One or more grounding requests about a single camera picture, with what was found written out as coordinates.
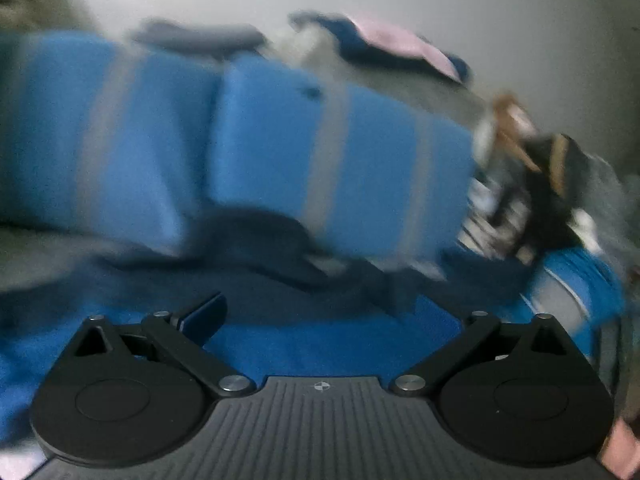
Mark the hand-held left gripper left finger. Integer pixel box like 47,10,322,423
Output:
72,292,256,398

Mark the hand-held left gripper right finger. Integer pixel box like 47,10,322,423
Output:
392,310,576,397

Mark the blue fleece jacket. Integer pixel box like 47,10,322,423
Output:
0,207,551,453

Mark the pile of mixed clothes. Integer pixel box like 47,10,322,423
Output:
460,90,640,266

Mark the blue white striped cloth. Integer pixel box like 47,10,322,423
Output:
520,247,628,366

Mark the blue grey-striped pillow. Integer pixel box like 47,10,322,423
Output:
207,52,476,273
0,30,226,256

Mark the grey fuzzy blanket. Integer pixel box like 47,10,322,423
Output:
270,25,496,136

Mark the grey folded cloth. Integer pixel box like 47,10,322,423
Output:
132,19,266,58

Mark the pink cloth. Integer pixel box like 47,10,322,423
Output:
350,20,461,81

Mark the dark blue garment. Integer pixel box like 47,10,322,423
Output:
290,10,473,83

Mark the beige comforter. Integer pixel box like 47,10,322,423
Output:
0,0,96,36

